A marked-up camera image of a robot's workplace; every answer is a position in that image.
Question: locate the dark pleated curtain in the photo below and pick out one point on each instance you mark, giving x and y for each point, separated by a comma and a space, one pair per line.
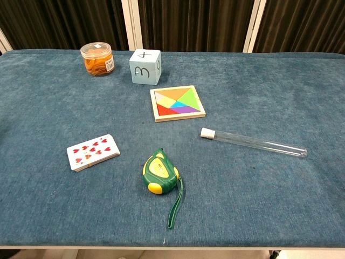
196, 24

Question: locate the deck of playing cards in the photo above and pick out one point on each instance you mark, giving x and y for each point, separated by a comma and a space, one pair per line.
91, 152

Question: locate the green yellow tape measure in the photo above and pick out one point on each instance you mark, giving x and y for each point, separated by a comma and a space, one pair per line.
159, 171

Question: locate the light blue numbered cube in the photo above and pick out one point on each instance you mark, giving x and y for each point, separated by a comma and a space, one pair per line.
144, 70

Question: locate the colourful tangram puzzle wooden frame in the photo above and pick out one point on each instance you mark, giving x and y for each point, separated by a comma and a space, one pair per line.
177, 102

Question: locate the blue table cloth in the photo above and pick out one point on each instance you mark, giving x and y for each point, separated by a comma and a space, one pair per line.
242, 194

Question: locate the white vertical frame post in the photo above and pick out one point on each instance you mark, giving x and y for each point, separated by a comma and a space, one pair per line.
5, 43
253, 25
132, 24

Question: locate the clear jar of rubber bands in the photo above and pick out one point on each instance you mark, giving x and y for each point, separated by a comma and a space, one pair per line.
97, 60

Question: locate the transparent test tube white cap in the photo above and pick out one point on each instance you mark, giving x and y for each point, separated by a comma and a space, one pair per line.
250, 140

